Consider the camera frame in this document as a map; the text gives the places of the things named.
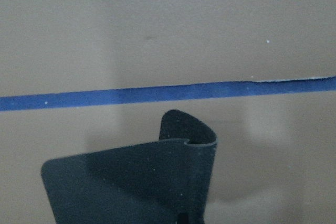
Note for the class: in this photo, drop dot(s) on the black mouse pad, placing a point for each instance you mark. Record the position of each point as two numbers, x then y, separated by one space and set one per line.
166 181

